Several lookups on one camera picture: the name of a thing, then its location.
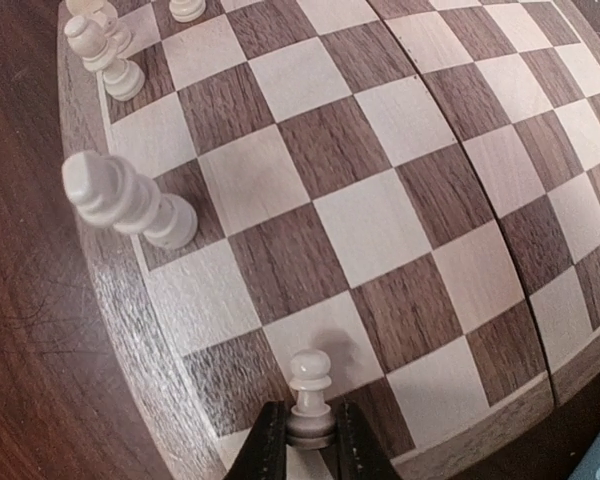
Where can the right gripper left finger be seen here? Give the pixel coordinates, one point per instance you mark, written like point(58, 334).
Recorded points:
point(263, 454)

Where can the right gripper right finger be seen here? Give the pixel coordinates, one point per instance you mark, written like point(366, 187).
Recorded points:
point(359, 453)

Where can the white queen chess piece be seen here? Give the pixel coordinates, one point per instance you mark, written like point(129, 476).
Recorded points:
point(107, 191)

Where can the wooden folding chess board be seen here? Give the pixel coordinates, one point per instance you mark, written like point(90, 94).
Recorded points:
point(412, 187)

